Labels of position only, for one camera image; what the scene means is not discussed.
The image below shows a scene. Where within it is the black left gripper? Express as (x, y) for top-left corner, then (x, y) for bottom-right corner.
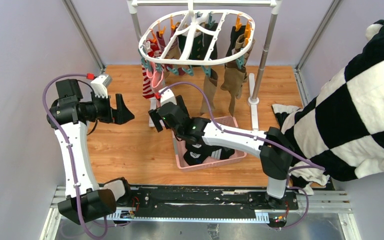
(84, 91), (134, 125)

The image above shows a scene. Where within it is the brown argyle sock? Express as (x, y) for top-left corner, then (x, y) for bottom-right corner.
(234, 33), (256, 84)

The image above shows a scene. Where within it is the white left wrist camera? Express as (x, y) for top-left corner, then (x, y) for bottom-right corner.
(90, 74), (113, 99)

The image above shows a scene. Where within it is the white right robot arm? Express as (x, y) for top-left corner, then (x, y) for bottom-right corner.
(148, 95), (296, 209)

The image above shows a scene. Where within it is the pink plastic basket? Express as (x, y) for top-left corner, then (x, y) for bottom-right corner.
(172, 132), (247, 172)

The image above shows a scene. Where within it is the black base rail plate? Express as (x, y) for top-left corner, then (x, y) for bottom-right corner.
(108, 185), (299, 223)

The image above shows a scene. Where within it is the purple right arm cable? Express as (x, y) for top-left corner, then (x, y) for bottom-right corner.
(158, 81), (326, 231)

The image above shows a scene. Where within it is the tan sock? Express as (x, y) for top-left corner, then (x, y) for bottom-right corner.
(199, 69), (218, 115)
(220, 61), (247, 116)

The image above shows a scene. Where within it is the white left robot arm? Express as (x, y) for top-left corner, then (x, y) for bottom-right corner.
(46, 79), (135, 225)

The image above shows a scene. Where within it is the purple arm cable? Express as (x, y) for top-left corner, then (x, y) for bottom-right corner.
(42, 73), (110, 240)
(158, 81), (326, 231)

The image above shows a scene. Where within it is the white oval clip hanger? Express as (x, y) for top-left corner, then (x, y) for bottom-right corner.
(138, 9), (256, 67)

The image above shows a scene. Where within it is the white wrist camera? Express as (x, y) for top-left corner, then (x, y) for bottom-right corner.
(90, 74), (113, 99)
(158, 87), (177, 107)

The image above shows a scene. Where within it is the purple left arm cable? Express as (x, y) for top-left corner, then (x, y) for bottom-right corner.
(42, 73), (110, 240)

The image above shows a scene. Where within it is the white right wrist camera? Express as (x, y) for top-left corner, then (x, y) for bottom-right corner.
(158, 87), (177, 107)

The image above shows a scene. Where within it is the black white checkered blanket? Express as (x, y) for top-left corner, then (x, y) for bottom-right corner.
(271, 19), (384, 195)

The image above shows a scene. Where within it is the pink sock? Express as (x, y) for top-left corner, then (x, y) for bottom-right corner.
(146, 70), (165, 97)

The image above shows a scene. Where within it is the red white striped sock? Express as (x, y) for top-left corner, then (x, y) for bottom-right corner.
(141, 64), (155, 99)

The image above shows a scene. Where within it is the white metal drying rack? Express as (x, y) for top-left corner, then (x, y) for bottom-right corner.
(127, 0), (282, 131)

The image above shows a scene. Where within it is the dark green sock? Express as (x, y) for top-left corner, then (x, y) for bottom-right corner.
(177, 23), (218, 61)

